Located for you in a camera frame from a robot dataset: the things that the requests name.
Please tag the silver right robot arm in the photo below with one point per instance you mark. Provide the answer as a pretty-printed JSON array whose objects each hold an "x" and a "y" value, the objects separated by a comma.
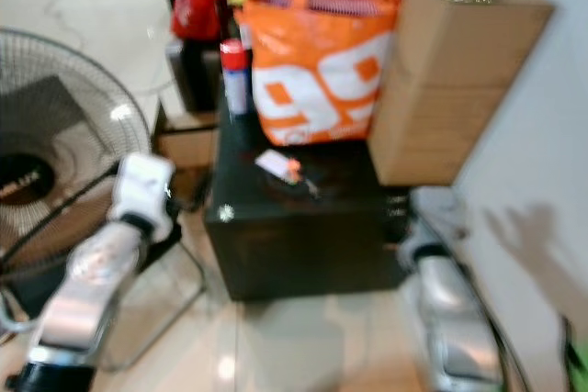
[{"x": 455, "y": 319}]

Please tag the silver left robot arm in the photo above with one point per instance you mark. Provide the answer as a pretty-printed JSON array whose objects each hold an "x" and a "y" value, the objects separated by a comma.
[{"x": 87, "y": 296}]

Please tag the keys with orange white tag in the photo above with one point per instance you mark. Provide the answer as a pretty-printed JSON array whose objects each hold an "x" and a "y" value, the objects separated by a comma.
[{"x": 280, "y": 167}]

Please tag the black standing fan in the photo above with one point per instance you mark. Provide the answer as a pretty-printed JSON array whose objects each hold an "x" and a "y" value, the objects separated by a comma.
[{"x": 55, "y": 117}]

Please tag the dark box under red bag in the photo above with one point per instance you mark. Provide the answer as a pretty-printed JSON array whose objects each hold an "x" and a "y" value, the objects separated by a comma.
[{"x": 193, "y": 71}]

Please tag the white spray can red cap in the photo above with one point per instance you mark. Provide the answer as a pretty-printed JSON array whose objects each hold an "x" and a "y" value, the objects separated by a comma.
[{"x": 235, "y": 80}]

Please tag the red plastic bag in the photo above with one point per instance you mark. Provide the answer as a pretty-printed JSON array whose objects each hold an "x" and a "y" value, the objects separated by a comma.
[{"x": 197, "y": 8}]

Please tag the black cabinet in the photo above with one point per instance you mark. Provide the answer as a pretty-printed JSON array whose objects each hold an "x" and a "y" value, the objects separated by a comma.
[{"x": 303, "y": 240}]

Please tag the orange white shopping bag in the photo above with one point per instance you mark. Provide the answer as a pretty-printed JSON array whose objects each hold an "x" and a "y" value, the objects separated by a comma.
[{"x": 322, "y": 71}]

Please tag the brown cardboard box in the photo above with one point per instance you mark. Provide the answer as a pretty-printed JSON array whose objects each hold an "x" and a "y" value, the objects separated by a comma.
[{"x": 459, "y": 71}]

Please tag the green object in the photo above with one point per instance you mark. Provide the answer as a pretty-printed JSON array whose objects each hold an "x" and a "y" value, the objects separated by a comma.
[{"x": 577, "y": 360}]

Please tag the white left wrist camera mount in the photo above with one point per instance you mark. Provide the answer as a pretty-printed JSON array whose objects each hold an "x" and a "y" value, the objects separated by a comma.
[{"x": 144, "y": 185}]

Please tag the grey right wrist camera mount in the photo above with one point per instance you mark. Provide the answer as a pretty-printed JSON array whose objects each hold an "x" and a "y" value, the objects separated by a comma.
[{"x": 434, "y": 218}]

